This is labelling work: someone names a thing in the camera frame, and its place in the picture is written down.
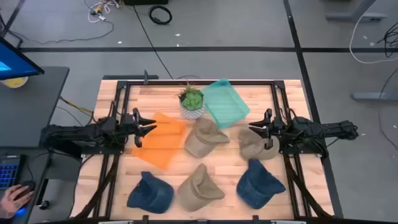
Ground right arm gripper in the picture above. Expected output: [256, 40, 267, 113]
[248, 108, 289, 151]

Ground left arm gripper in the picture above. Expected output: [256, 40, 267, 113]
[119, 107, 158, 149]

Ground tan baseball cap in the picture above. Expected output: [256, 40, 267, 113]
[183, 117, 231, 159]
[238, 127, 280, 161]
[177, 163, 226, 213]

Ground blue denim baseball cap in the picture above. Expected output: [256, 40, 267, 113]
[126, 170, 175, 215]
[236, 159, 287, 210]

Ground orange translucent plastic bin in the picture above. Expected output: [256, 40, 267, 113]
[131, 112, 188, 170]

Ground teal translucent plastic bin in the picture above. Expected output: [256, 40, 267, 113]
[201, 78, 251, 130]

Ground succulent in geometric grey pot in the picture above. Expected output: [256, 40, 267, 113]
[177, 81, 206, 121]

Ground grey desk foot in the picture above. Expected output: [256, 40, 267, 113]
[325, 0, 389, 23]
[351, 90, 398, 101]

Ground dark grey desk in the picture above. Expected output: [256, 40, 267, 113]
[0, 66, 70, 149]

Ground black box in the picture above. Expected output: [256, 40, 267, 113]
[123, 0, 169, 6]

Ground black computer mouse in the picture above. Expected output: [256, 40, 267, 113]
[13, 180, 36, 200]

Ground yellow round object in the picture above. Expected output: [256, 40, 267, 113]
[0, 76, 29, 89]

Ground keyboard with blue backlight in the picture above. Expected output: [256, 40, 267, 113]
[0, 154, 27, 191]

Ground computer monitor blue screen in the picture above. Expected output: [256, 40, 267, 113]
[0, 36, 45, 82]

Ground person's hand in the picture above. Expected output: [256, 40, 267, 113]
[0, 184, 35, 220]

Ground yellow cable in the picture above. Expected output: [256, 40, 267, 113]
[58, 96, 95, 115]

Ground long black floor cable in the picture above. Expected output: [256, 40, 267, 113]
[132, 5, 174, 80]

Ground coiled black cable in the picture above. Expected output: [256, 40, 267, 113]
[147, 4, 173, 26]

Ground thin grey floor cable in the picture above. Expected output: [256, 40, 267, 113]
[8, 19, 114, 45]

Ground white looping floor cable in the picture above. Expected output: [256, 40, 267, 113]
[349, 8, 398, 65]

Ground white cable bundle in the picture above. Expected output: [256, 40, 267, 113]
[83, 0, 121, 24]

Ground black cable bundle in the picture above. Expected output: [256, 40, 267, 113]
[377, 21, 398, 58]

